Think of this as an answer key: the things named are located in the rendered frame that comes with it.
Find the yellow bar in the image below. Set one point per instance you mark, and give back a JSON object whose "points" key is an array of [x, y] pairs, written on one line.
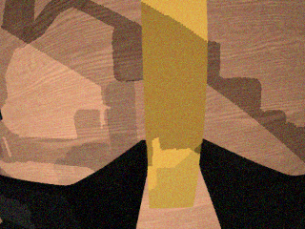
{"points": [[174, 50]]}

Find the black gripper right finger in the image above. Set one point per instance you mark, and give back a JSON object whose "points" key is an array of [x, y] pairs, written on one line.
{"points": [[246, 195]]}

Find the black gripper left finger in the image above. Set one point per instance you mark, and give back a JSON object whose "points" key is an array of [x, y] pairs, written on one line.
{"points": [[109, 199]]}

